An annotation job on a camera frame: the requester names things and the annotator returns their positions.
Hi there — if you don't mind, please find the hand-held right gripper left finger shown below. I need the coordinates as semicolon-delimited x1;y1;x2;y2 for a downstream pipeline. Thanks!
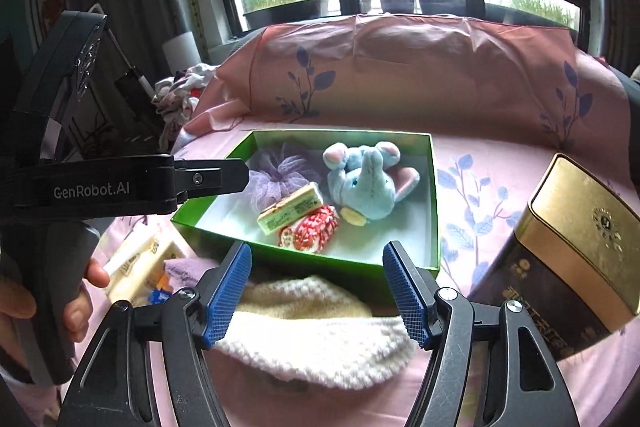
59;242;253;427

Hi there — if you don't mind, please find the purple and grey towel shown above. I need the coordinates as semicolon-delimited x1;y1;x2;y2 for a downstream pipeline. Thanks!
164;258;221;290

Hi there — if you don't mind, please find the yellow tissue packet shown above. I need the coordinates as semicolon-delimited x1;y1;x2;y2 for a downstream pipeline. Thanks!
105;224;191;308

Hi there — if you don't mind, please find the wall poster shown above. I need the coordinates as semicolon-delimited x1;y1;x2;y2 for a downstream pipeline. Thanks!
32;0;68;48

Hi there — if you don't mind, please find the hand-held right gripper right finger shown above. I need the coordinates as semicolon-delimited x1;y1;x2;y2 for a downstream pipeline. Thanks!
382;241;581;427

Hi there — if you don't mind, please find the long black planter with grass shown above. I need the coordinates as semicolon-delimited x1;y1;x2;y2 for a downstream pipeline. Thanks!
242;0;331;30

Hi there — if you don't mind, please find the person's left hand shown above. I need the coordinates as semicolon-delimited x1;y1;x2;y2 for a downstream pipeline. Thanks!
0;258;111;353

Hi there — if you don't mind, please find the blue plush elephant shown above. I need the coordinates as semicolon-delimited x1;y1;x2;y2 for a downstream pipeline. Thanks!
322;141;421;228

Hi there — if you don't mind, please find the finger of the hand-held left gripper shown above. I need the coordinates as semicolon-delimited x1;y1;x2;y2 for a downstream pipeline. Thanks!
172;157;250;206

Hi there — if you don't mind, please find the black and gold tea tin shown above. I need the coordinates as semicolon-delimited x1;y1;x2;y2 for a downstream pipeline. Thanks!
467;153;640;363

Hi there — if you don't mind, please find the purple mesh bath pouf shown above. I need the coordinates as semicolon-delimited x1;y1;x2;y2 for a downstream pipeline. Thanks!
247;142;321;214

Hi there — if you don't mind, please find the green cardboard box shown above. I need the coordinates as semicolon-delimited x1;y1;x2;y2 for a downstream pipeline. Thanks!
171;129;441;308

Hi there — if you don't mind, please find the pink floral pillow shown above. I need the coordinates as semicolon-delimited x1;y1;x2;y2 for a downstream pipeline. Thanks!
182;13;633;158

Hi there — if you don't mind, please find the white cylindrical lamp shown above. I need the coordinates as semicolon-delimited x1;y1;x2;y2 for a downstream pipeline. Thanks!
162;32;202;68

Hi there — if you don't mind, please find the grey sofa cushion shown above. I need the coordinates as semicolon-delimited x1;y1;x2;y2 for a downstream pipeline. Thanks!
607;57;640;142

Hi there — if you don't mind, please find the yellow-green snack bar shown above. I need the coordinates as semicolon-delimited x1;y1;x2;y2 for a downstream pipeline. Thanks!
256;182;326;236

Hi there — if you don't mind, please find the cream knitted cloth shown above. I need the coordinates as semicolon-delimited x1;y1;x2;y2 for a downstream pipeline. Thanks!
212;276;421;390

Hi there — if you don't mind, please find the pile of clothes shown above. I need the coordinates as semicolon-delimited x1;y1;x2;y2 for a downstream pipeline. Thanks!
152;63;221;138

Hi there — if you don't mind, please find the white and black floor mop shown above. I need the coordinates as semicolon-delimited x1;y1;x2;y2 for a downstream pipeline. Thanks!
112;39;166;128

